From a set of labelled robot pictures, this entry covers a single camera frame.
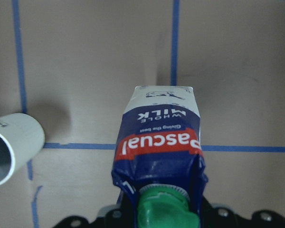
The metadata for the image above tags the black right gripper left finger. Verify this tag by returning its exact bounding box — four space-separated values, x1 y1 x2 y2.
53 197 135 228

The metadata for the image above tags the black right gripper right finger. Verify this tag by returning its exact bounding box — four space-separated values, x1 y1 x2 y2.
200 197 285 228

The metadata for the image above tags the blue white milk carton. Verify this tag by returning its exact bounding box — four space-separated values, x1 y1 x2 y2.
112 85 208 228

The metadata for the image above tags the white ceramic mug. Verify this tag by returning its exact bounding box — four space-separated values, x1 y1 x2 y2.
0 113 45 185

